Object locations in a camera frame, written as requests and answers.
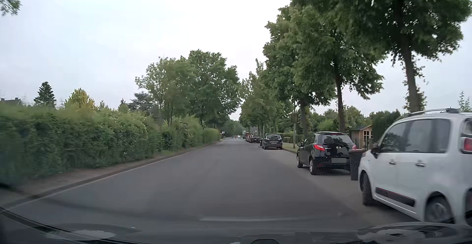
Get dark parked car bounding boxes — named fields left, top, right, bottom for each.
left=261, top=133, right=283, bottom=150

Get group of tall trees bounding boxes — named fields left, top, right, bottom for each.
left=128, top=49, right=242, bottom=127

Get grey asphalt road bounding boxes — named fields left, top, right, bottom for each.
left=0, top=138, right=417, bottom=233

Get black hatchback car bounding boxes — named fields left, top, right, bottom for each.
left=296, top=131, right=357, bottom=175

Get row of large trees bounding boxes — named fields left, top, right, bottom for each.
left=239, top=0, right=472, bottom=138

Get small wooden shed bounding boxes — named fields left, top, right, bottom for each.
left=349, top=125, right=373, bottom=149

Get dark wheelie bin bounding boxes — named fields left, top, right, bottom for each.
left=348, top=148, right=366, bottom=181

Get dark green hedge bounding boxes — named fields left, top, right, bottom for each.
left=369, top=109, right=402, bottom=141

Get yellowish green tree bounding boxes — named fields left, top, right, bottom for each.
left=65, top=88, right=96, bottom=110

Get long green hedge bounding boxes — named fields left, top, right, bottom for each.
left=0, top=105, right=221, bottom=187

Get dark conifer tree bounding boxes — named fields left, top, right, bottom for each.
left=33, top=81, right=57, bottom=108

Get white car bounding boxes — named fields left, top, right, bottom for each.
left=358, top=108, right=472, bottom=225

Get car's own bonnet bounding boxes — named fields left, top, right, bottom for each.
left=0, top=208, right=472, bottom=244

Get road sign on post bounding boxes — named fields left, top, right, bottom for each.
left=291, top=112, right=298, bottom=149

